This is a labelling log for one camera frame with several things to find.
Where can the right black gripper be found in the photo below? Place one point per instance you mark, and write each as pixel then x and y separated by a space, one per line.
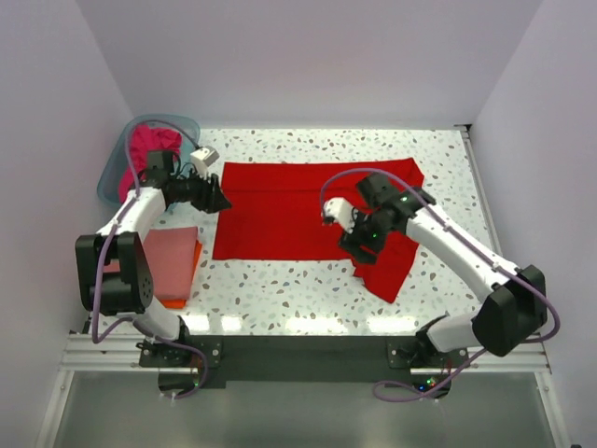
pixel 360 236

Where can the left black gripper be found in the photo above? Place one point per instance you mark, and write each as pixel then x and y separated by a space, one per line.
pixel 205 194

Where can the red t-shirt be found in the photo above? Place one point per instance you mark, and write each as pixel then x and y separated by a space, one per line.
pixel 275 211

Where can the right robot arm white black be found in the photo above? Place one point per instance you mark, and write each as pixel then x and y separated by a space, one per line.
pixel 511 298

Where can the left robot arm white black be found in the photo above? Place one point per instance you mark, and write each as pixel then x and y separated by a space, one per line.
pixel 115 281

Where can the pink folded t-shirt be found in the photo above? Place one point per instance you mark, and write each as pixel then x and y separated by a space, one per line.
pixel 164 247

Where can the magenta crumpled t-shirt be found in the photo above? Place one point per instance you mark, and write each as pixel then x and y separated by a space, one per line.
pixel 144 139

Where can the teal plastic bin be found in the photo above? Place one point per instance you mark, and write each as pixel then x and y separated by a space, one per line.
pixel 107 188

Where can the orange folded t-shirt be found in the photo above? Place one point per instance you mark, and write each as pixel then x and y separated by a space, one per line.
pixel 176 283

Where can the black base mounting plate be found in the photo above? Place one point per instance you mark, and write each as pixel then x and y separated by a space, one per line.
pixel 214 361

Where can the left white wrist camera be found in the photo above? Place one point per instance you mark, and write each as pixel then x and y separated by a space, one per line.
pixel 203 158

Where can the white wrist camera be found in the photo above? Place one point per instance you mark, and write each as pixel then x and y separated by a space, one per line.
pixel 203 158
pixel 339 211

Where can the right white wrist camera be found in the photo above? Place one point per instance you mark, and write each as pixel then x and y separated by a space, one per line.
pixel 339 211

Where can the aluminium frame rail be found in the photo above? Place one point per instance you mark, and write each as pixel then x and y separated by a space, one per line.
pixel 119 353

